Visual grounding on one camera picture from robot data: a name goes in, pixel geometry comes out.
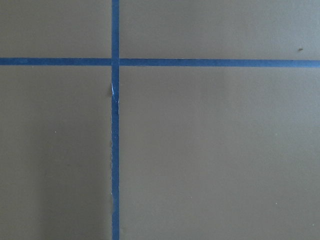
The brown paper table cover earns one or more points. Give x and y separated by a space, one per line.
206 153

